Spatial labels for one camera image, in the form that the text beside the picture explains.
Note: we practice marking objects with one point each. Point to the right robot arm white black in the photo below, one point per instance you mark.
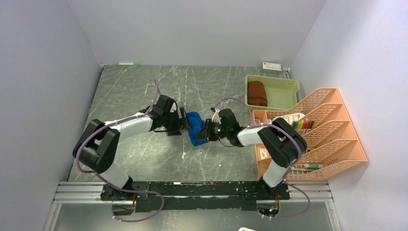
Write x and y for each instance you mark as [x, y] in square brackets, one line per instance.
[283, 143]

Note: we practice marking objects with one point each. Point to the orange file organizer rack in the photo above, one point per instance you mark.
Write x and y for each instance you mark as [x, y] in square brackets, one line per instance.
[331, 140]

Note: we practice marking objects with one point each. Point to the blue towel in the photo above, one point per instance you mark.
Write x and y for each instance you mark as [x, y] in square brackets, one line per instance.
[197, 124]

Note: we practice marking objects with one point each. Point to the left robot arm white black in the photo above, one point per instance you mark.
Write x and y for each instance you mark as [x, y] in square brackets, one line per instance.
[96, 148]

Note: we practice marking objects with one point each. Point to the brown towel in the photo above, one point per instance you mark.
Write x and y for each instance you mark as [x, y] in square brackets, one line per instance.
[256, 94]

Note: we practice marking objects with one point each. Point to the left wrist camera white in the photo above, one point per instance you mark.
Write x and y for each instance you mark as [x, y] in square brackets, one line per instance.
[174, 107]

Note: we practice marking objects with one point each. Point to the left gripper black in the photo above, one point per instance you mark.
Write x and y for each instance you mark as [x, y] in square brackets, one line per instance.
[181, 123]

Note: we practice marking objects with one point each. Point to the green plastic basket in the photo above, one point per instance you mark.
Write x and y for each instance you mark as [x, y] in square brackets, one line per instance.
[281, 93]

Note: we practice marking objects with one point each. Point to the coloured marker set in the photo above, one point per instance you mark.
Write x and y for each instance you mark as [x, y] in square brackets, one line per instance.
[304, 124]

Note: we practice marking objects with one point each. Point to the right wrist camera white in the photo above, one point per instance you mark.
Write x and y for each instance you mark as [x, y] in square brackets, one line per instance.
[216, 117]

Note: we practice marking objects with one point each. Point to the white green marker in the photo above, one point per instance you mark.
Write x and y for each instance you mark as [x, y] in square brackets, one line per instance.
[132, 64]

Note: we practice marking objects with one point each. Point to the white red box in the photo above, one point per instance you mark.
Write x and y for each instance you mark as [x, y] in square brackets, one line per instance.
[271, 67]

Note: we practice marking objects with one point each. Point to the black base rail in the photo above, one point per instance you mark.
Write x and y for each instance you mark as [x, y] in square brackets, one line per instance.
[151, 196]

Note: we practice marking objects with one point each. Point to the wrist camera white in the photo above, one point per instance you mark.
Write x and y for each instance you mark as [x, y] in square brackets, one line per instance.
[216, 117]
[174, 107]

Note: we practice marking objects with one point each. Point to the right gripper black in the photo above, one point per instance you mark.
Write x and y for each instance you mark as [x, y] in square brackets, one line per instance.
[206, 133]

